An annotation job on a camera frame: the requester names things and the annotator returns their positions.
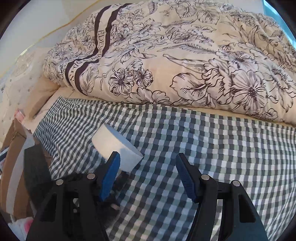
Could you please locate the black teal small box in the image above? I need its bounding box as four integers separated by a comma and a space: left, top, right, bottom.
23, 144, 52, 209

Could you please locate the blue window curtain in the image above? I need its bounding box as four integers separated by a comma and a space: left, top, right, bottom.
262, 0, 278, 17

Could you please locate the brown cardboard box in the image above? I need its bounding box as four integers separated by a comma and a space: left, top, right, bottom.
1, 120, 39, 219

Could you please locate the white tape roll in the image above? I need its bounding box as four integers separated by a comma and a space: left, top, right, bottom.
92, 123, 144, 173

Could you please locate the white studded headboard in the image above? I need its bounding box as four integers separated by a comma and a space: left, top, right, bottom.
0, 47, 47, 142

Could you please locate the floral beige duvet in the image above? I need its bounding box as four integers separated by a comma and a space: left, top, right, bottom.
43, 1, 295, 125

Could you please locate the pink small item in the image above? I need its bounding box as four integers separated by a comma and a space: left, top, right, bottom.
14, 109, 25, 123

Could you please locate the beige pillow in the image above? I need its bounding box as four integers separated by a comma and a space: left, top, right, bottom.
23, 75, 61, 119

